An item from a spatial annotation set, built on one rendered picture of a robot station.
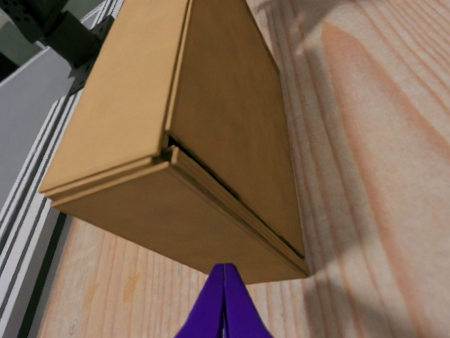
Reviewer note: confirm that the grey slotted aluminium rail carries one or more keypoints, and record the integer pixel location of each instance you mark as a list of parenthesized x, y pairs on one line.
[(30, 257)]

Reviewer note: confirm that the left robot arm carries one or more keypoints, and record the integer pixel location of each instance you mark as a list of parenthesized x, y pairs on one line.
[(65, 34)]

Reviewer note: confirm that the grey metal post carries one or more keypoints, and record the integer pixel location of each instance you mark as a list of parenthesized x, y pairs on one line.
[(39, 42)]

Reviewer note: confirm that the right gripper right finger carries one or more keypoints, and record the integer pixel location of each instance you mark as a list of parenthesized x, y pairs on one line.
[(241, 317)]

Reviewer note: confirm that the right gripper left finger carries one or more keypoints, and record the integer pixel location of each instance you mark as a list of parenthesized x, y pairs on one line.
[(206, 318)]

